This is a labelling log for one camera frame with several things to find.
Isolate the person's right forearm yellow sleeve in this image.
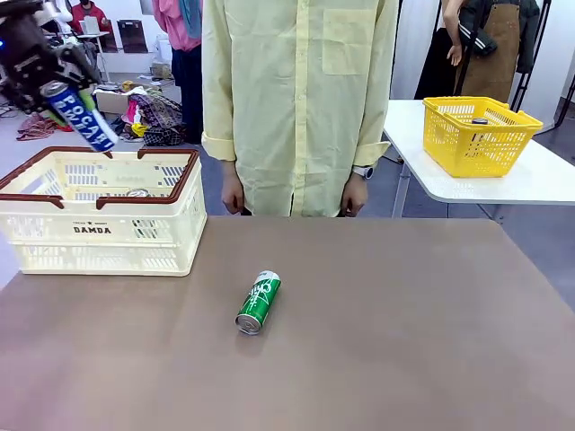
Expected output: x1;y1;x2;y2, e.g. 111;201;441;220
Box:
200;84;239;163

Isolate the person in brown apron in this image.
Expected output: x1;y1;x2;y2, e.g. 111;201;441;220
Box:
415;0;541;105

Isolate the person's right hand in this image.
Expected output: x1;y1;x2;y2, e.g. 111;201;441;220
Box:
221;172;247;215

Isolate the person in yellow shirt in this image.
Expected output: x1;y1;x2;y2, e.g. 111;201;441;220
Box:
200;0;400;219

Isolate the person in red jacket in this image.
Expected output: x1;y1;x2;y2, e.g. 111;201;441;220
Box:
68;0;111;36

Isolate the white side table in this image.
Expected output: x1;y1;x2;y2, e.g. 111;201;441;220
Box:
382;99;575;219

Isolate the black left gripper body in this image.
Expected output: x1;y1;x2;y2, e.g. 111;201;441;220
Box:
0;13;69;112

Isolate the black stand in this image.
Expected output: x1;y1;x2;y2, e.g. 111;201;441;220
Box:
506;0;575;132

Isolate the red cloth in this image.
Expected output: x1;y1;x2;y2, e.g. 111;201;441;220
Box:
16;110;75;142

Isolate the black chair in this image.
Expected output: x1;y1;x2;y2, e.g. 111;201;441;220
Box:
115;18;150;55

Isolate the green drink can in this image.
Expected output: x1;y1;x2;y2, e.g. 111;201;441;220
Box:
234;269;283;337

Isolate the pile of colourful clothes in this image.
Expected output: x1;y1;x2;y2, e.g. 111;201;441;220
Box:
107;79;189;148

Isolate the cardboard box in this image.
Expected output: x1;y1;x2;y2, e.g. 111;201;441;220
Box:
92;88;132;116

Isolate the person's left forearm yellow sleeve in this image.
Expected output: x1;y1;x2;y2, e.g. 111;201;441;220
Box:
352;84;400;168

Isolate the person in pink top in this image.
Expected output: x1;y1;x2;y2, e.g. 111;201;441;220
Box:
151;0;204;145

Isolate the cream shopping basket brown rim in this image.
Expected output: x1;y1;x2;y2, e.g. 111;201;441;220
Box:
0;146;209;277

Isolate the dark can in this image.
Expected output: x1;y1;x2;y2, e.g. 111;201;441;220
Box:
470;116;495;157

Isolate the person's left hand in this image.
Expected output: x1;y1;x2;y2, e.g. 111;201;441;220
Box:
340;174;369;217

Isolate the yellow plastic basket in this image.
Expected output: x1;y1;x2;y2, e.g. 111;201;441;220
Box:
421;95;544;179

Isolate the blue Pocari Sweat can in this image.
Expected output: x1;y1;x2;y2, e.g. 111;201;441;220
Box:
41;82;119;154

